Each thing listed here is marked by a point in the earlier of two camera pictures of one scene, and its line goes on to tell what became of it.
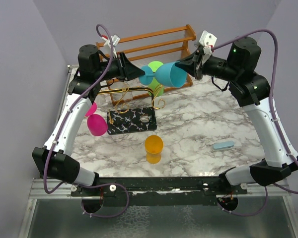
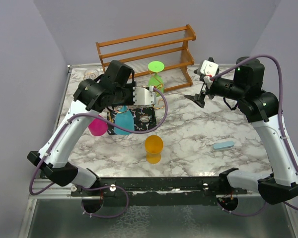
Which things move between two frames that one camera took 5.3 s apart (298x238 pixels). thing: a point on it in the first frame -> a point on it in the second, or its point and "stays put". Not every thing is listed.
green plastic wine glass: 156,88 stays put
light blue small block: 219,145 stays put
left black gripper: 130,71 -> 131,101
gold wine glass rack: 133,121 stays put
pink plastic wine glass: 97,123 stays put
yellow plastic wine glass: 154,145 stays put
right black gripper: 192,64 -> 198,98
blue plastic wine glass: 167,74 -> 124,118
